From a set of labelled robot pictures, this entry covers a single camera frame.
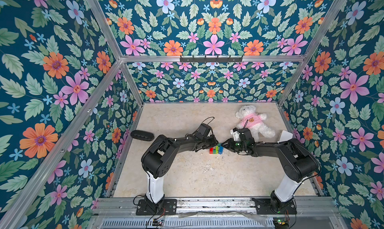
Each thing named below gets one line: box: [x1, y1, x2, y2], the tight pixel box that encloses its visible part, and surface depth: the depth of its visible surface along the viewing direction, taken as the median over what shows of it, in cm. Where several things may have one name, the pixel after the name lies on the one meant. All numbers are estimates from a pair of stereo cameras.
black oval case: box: [130, 130, 155, 142], surface depth 100 cm
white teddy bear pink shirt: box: [235, 105, 276, 142], surface depth 99 cm
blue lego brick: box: [218, 145, 224, 155], surface depth 94 cm
